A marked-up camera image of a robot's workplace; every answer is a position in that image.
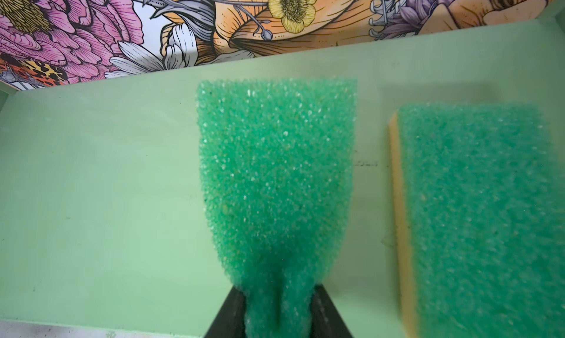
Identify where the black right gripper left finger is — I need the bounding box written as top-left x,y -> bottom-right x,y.
204,287 -> 247,338

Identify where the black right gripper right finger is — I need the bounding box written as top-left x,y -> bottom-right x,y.
310,285 -> 353,338

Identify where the green-yellow sponge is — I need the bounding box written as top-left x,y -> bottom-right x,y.
389,104 -> 564,337
197,79 -> 357,337

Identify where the green metal shelf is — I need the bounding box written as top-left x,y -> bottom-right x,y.
1,0 -> 564,337

